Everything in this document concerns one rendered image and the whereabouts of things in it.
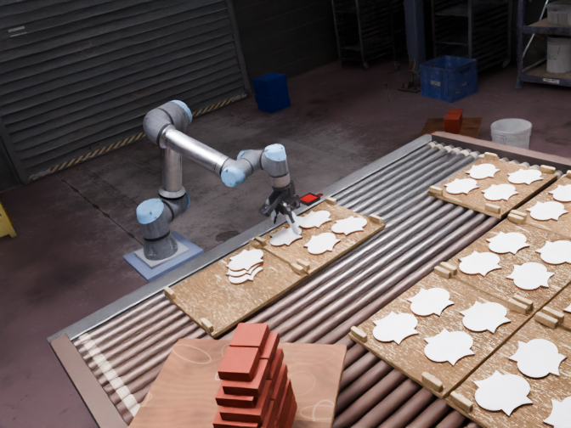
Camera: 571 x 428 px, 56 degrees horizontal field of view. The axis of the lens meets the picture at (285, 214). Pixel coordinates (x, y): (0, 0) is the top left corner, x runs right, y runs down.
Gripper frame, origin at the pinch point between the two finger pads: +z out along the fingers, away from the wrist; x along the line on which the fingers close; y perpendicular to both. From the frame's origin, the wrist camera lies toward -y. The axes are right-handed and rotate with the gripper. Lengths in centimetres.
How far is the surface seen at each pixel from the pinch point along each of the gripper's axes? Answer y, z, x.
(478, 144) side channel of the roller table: 109, 0, -16
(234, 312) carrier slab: -40.8, 4.7, -21.6
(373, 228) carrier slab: 25.9, 3.0, -23.8
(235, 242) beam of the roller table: -12.9, 6.1, 18.5
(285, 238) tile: -1.3, 2.5, -1.2
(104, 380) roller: -85, 8, -13
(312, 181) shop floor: 161, 93, 182
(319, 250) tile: 1.4, 2.5, -19.1
